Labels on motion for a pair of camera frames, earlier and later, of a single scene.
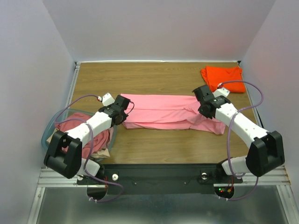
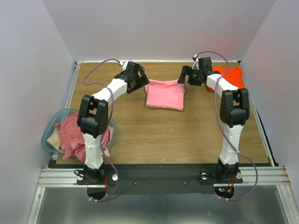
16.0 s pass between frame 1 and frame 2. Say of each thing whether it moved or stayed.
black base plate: stayed
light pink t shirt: moved
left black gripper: moved
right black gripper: moved
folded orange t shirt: stayed
